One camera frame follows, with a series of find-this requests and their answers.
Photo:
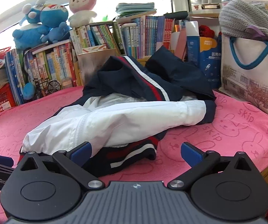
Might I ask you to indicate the row of blue-spined books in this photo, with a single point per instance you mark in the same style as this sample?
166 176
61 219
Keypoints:
145 35

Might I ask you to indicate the grey knitted cloth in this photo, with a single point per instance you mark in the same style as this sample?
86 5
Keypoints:
241 16

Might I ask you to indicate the pink white bunny plush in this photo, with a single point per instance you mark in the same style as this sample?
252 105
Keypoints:
81 2

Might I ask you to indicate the dark pouch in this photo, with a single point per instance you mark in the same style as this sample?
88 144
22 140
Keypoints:
176 15

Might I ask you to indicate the navy white red jacket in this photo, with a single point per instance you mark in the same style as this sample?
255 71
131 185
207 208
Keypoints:
124 119

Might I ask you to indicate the blue plush toy white ears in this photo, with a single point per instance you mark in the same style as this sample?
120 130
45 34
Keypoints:
29 31

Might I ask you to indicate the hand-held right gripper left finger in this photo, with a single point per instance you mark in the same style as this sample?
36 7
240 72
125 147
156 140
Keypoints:
82 151

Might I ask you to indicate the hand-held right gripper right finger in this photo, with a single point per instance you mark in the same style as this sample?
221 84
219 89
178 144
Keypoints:
191 152

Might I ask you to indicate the small blue plush ball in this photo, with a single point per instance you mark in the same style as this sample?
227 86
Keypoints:
28 91

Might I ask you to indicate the blue printed box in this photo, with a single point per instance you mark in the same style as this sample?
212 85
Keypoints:
206 58

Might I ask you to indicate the round blue plush toy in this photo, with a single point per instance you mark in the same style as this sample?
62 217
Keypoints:
53 15

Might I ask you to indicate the white blue tall carton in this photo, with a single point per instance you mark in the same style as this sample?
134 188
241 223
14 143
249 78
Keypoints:
192 29

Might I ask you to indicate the pink folder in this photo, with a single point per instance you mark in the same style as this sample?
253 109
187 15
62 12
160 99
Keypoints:
181 42

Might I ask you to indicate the stack of green booklets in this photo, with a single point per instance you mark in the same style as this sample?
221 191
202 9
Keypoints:
135 9

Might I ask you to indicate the miniature black bicycle model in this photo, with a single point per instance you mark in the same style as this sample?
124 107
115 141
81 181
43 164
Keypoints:
51 86

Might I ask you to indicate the wooden drawer box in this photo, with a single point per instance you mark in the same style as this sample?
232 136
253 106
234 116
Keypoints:
142 63

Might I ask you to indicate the silvery grey box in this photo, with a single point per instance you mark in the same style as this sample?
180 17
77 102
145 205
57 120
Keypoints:
94 65

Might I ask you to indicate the purple cloth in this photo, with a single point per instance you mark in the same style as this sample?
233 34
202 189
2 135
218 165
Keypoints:
256 31

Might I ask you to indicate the red knitted item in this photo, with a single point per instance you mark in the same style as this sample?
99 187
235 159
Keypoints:
206 30

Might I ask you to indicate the pink bunny-print blanket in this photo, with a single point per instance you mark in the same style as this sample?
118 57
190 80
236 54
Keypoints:
217 140

